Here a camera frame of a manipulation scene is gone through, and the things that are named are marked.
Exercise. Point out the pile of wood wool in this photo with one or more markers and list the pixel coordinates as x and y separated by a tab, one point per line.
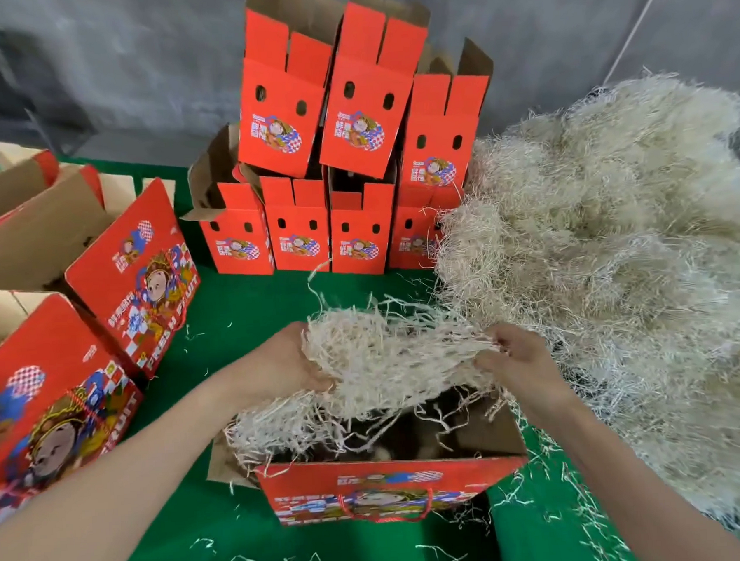
616	252

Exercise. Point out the white pole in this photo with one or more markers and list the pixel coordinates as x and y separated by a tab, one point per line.
635	22

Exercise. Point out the person's right hand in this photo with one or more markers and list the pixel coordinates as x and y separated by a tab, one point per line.
530	370

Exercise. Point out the person's left hand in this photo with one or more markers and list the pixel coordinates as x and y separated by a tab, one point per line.
278	366

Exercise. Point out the person's right forearm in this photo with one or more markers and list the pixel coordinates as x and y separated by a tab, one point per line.
641	486

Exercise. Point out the small straw filler clump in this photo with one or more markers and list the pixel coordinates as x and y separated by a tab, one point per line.
386	357

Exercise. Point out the group of red boxes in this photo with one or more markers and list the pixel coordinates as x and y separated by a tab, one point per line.
98	279

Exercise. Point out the person's left forearm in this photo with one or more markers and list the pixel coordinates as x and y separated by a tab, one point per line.
109	501

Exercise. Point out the red cardboard box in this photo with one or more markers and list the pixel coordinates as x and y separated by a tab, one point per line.
361	111
281	109
443	137
238	235
362	234
381	481
297	232
411	238

